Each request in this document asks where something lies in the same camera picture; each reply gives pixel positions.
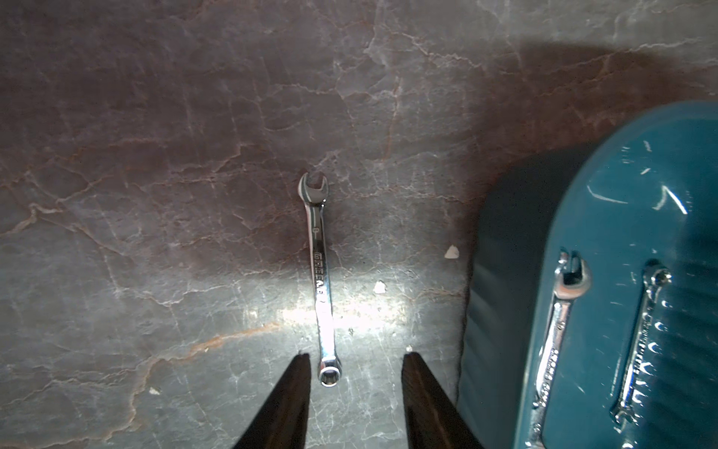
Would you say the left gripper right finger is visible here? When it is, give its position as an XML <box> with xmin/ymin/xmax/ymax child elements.
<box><xmin>401</xmin><ymin>352</ymin><xmax>482</xmax><ymax>449</ymax></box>

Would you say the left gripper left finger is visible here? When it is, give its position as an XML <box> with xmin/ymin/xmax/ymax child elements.
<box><xmin>234</xmin><ymin>354</ymin><xmax>312</xmax><ymax>449</ymax></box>

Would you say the small silver combination wrench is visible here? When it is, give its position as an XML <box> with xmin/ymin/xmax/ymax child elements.
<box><xmin>297</xmin><ymin>173</ymin><xmax>342</xmax><ymax>388</ymax></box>

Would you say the teal plastic storage tray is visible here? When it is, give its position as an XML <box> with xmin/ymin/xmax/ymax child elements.
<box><xmin>457</xmin><ymin>101</ymin><xmax>717</xmax><ymax>448</ymax></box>

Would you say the silver wrench in tray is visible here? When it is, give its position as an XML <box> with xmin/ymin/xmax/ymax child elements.
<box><xmin>525</xmin><ymin>251</ymin><xmax>593</xmax><ymax>448</ymax></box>

